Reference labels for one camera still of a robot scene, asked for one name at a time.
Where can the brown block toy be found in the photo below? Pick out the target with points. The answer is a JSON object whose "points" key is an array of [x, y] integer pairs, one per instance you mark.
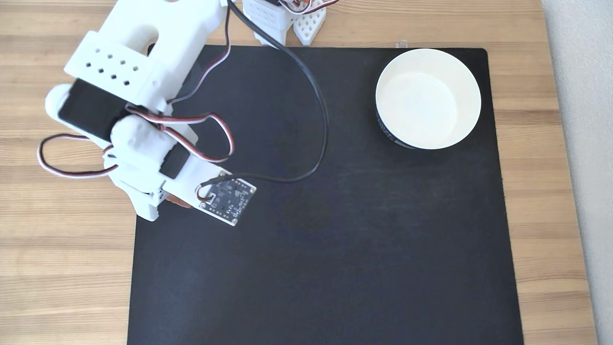
{"points": [[179, 201]]}

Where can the white round plate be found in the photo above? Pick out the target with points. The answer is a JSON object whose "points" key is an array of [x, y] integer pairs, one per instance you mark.
{"points": [[428, 98]]}

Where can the black desk mat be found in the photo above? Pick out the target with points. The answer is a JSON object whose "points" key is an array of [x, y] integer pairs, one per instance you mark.
{"points": [[335, 230]]}

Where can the small clear plastic piece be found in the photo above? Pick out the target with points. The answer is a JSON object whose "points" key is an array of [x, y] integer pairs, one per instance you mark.
{"points": [[402, 43]]}

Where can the camera module on white bracket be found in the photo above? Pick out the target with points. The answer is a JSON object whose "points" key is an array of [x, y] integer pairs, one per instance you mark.
{"points": [[229, 201]]}

